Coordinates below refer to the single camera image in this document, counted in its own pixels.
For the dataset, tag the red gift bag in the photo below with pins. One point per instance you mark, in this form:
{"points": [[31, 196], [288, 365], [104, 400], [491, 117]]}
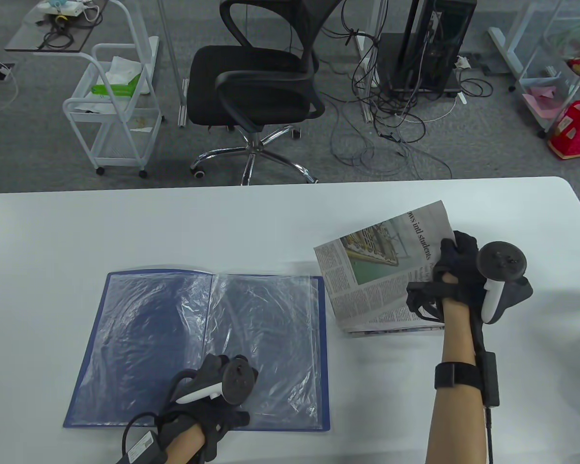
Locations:
{"points": [[577, 130]]}

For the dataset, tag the newspaper with green photo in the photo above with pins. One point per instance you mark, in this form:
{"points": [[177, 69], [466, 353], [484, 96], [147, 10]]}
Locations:
{"points": [[367, 290]]}

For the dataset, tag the white wheeled rack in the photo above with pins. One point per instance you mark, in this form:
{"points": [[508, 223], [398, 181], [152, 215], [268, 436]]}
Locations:
{"points": [[568, 92]]}

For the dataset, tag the clear bag with blue edge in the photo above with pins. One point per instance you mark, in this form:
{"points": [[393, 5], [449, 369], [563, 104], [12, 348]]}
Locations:
{"points": [[125, 338]]}

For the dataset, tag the grey side table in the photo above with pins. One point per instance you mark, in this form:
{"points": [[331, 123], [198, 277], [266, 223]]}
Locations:
{"points": [[29, 34]]}

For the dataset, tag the person's left hand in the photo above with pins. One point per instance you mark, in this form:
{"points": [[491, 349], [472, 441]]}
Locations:
{"points": [[208, 415]]}

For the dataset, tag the dark wrist sensor pack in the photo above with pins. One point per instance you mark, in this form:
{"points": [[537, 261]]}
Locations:
{"points": [[489, 379], [142, 449]]}

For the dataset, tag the white desk foot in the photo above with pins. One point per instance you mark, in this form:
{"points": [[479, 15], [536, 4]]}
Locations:
{"points": [[505, 48]]}

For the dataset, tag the black and white tracking controller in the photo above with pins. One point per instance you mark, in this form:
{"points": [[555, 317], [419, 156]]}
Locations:
{"points": [[239, 382], [502, 261]]}

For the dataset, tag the person's right hand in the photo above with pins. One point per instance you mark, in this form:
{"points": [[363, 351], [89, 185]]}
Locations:
{"points": [[464, 270]]}

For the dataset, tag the black computer tower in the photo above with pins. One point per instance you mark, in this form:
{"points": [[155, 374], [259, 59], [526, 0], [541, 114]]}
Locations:
{"points": [[430, 43]]}

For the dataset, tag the person's left forearm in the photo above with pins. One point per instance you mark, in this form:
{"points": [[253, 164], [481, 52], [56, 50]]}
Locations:
{"points": [[183, 447]]}

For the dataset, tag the white tissue pack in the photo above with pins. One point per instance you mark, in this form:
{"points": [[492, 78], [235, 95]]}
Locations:
{"points": [[125, 67]]}

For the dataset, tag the pink paper sheet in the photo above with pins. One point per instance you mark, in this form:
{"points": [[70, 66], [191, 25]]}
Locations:
{"points": [[541, 104]]}

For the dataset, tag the green packet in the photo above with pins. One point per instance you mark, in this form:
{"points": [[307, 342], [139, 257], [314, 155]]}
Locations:
{"points": [[113, 89]]}

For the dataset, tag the black office chair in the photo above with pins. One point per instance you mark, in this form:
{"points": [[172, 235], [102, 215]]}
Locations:
{"points": [[246, 72]]}

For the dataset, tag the aluminium profile rail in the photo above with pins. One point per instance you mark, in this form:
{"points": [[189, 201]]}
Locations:
{"points": [[171, 58]]}

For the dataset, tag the person's right forearm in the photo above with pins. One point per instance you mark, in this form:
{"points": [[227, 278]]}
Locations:
{"points": [[454, 425]]}

